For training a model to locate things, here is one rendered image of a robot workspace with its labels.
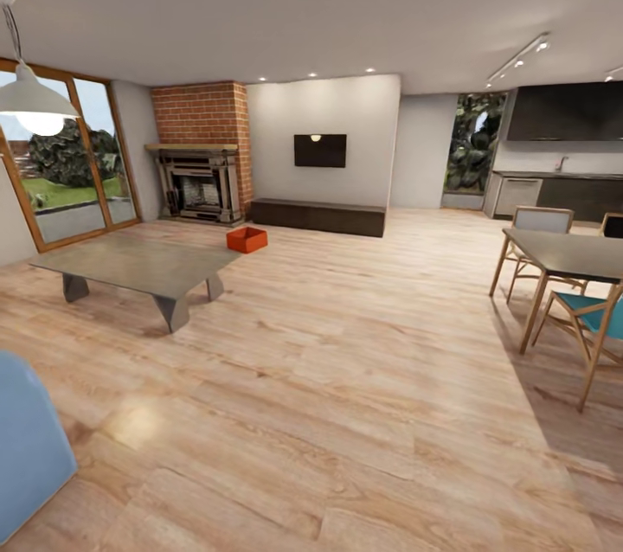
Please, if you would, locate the storage box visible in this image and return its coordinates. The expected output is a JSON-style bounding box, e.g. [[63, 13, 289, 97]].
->
[[227, 228, 267, 254]]

